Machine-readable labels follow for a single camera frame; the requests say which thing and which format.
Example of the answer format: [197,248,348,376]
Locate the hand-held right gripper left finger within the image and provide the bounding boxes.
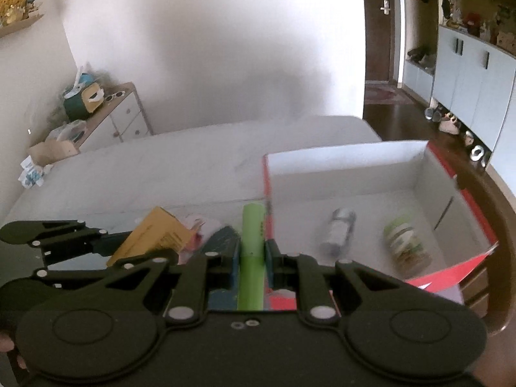
[107,244,242,325]

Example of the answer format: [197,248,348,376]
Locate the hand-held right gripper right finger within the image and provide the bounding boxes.
[265,240,404,325]

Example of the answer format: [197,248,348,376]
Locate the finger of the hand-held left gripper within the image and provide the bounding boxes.
[34,260,134,289]
[0,220,134,267]

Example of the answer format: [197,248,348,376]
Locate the green marker tube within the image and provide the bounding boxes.
[241,203,267,311]

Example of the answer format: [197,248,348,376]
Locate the red cardboard box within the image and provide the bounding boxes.
[262,140,501,311]

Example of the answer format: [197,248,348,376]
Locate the person's left hand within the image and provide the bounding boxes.
[0,331,27,372]

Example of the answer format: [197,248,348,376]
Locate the dark blue striped item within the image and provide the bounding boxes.
[202,226,243,259]

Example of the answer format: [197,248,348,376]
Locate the pink white packet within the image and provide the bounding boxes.
[177,213,226,264]

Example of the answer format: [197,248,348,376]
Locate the blue white packets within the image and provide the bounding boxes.
[18,156,54,189]

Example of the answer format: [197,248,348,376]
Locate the silver capped small bottle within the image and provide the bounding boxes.
[320,208,357,257]

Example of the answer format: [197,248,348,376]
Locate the small cardboard box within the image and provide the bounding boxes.
[28,140,80,167]

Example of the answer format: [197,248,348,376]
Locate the yellow paper packet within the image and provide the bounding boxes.
[107,207,193,267]

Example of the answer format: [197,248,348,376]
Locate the teal tissue box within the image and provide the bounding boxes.
[63,73,106,122]

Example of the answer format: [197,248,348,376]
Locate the green label jar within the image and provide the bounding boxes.
[383,210,432,280]

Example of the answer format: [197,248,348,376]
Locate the white drawer cabinet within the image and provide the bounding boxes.
[78,82,154,153]

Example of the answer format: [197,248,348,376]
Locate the patterned door rug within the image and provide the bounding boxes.
[364,84,416,106]

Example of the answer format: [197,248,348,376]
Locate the wooden chair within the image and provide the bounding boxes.
[453,145,516,336]

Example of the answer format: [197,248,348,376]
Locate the yellow woven ornament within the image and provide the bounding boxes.
[0,0,28,25]

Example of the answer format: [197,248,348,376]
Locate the pair of light shoes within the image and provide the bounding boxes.
[439,113,461,135]

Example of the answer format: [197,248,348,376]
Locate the brown wooden door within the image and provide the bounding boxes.
[362,0,401,105]

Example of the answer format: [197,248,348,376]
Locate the wooden wall shelf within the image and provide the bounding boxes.
[0,13,45,39]

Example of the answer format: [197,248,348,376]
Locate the white cabinet with black handles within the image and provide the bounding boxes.
[431,0,516,172]

